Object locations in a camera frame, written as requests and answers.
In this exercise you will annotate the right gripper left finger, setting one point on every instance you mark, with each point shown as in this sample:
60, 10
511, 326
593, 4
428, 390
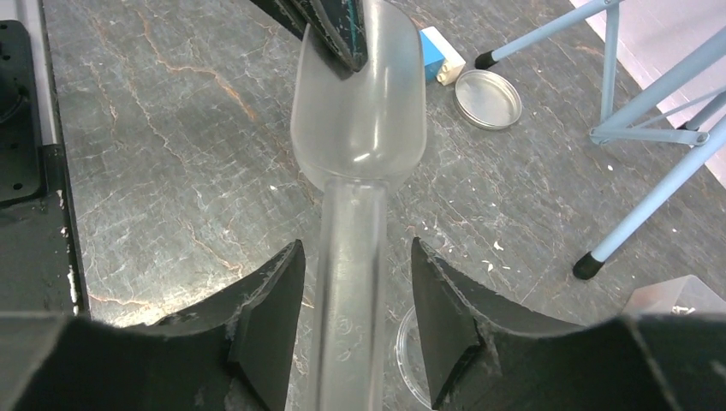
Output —
231, 351

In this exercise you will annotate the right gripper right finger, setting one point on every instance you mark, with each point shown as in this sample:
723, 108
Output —
483, 351

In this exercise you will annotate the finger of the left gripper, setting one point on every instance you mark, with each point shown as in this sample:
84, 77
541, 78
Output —
339, 23

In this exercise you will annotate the clear round jar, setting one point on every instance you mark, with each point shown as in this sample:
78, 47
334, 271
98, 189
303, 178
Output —
410, 362

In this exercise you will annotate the clear plastic scoop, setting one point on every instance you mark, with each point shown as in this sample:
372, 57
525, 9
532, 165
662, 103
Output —
357, 137

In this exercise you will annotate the blue white toy block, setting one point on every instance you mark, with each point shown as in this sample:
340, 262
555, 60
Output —
442, 62

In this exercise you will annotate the round metal lid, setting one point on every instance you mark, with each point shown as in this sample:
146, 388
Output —
487, 100

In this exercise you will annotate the clear compartment candy tray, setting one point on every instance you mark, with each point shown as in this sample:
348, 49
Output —
680, 296

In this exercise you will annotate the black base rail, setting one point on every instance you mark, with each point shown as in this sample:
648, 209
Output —
41, 267

